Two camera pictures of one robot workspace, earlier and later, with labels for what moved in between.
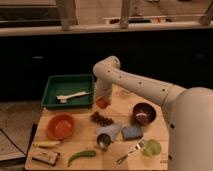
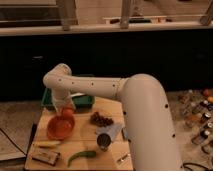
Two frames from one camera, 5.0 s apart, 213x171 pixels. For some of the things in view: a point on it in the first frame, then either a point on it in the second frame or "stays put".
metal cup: [103, 141] stays put
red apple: [101, 102] to [68, 112]
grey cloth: [112, 130] stays put
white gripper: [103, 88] to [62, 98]
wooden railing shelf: [34, 17] stays put
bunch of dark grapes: [103, 121] stays put
